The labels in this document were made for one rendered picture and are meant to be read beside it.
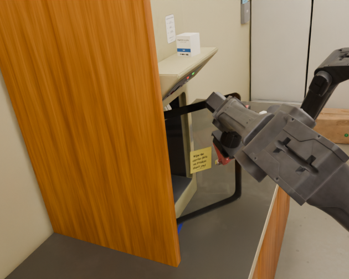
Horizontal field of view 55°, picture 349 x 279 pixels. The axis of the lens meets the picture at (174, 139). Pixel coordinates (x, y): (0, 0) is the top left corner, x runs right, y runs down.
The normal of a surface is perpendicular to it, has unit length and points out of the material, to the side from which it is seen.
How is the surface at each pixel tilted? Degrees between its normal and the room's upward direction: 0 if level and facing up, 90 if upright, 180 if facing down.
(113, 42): 90
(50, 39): 90
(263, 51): 90
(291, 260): 0
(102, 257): 0
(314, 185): 77
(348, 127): 88
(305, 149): 41
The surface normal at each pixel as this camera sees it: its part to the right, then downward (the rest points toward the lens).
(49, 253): -0.10, -0.90
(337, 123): -0.33, 0.38
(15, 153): 0.91, 0.11
